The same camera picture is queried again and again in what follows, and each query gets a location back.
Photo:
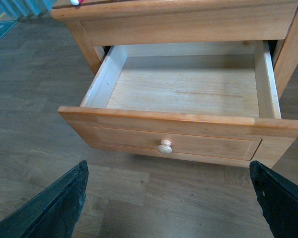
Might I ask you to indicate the wooden drawer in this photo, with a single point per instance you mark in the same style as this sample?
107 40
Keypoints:
211 102

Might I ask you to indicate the pink marker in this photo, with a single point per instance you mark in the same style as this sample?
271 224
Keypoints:
76 2

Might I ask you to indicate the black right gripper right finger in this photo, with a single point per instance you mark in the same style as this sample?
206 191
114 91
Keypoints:
278 198

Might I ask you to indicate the wooden nightstand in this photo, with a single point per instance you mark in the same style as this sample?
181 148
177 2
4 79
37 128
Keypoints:
95 24

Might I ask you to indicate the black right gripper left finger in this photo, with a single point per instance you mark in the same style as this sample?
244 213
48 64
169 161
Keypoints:
54 212

